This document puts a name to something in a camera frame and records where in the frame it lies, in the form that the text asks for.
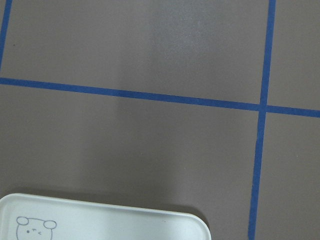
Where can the cream rabbit tray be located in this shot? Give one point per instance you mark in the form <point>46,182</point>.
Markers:
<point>32,217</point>

